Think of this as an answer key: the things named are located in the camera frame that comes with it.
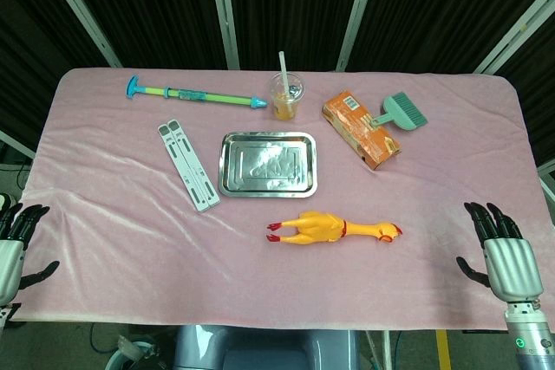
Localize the grey aluminium frame post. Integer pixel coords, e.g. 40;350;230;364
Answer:
474;0;555;75
206;0;241;71
34;0;123;69
336;0;383;72

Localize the small teal hand brush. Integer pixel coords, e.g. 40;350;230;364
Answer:
366;91;429;132

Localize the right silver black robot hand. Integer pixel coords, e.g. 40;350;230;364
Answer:
455;201;545;302

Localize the white bucket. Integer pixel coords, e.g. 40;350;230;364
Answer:
105;334;174;370

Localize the pink velvet tablecloth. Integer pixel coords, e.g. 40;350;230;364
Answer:
8;67;537;331

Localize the clear cup with orange drink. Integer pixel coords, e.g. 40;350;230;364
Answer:
269;72;307;121

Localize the rectangular stainless steel tray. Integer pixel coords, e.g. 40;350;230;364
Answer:
218;131;319;198

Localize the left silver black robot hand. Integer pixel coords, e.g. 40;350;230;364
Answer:
0;203;61;307

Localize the orange carton box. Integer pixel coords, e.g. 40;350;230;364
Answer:
321;90;403;172

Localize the white drinking straw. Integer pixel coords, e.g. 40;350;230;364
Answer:
277;50;292;93

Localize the blue-grey robot torso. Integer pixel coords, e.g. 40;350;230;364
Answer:
173;325;361;370

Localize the yellow rubber chicken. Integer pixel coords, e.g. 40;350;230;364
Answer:
265;210;403;246

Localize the green blue water syringe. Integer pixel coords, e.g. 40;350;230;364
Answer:
126;75;269;112

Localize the folded white laptop stand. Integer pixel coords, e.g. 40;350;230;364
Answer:
157;118;221;214

